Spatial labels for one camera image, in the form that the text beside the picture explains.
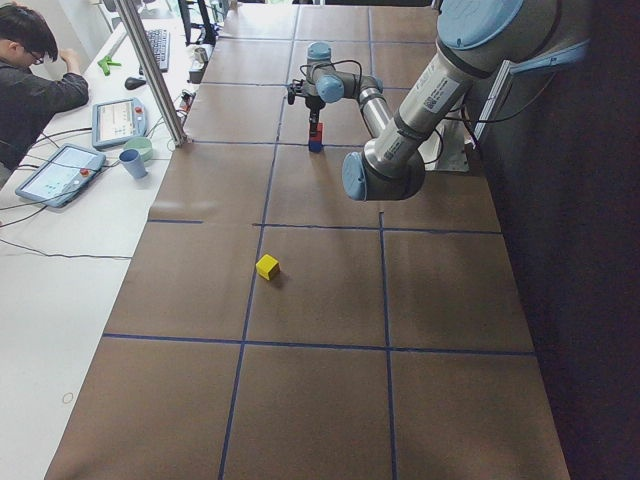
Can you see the brown paper table cover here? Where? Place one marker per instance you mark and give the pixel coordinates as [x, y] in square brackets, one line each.
[391, 344]

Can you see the near teach pendant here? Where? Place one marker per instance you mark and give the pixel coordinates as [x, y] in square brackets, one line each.
[62, 176]

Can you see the black computer mouse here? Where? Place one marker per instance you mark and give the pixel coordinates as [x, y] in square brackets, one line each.
[133, 83]

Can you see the red block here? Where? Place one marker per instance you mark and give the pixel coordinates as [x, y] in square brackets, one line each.
[315, 132]

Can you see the blue block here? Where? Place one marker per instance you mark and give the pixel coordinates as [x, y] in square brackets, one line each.
[315, 146]

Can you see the far teach pendant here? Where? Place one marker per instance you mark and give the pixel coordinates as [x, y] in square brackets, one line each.
[116, 122]

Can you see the seated person in black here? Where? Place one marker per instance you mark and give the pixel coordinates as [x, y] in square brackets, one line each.
[28, 101]

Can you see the yellow block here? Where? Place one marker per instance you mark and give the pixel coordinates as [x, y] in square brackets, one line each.
[267, 267]

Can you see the aluminium frame post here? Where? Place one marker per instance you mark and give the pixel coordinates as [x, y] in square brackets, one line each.
[135, 29]

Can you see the green tape roll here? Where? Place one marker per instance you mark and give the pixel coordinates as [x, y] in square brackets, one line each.
[142, 145]

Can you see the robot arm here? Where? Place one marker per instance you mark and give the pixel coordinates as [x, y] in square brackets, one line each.
[473, 39]
[419, 135]

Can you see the blue plastic cup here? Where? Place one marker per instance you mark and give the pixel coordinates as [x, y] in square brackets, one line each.
[132, 161]

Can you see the green plastic tool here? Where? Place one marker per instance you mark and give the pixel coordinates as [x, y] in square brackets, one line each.
[106, 64]

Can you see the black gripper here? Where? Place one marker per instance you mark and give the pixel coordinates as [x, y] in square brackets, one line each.
[313, 104]

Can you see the black keyboard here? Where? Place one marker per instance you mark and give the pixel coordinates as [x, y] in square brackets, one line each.
[159, 41]

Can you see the teach pendant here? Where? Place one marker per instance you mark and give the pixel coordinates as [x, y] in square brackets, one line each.
[62, 176]
[116, 122]

